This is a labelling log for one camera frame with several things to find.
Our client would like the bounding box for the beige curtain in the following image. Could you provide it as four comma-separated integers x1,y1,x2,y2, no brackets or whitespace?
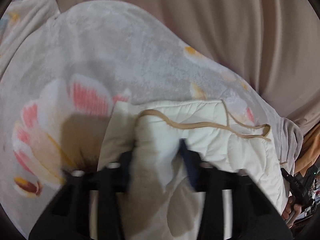
56,0,319,133

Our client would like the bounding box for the orange cloth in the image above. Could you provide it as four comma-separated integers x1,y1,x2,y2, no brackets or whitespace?
294,125,320,176

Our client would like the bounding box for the white quilted garment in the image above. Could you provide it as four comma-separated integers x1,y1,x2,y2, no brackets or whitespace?
98,100,292,239

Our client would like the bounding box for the person's right hand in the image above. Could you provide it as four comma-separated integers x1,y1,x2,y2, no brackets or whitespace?
281,196,302,224

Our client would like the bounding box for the grey floral fleece blanket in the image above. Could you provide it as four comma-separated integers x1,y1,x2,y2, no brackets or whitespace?
1,0,303,239

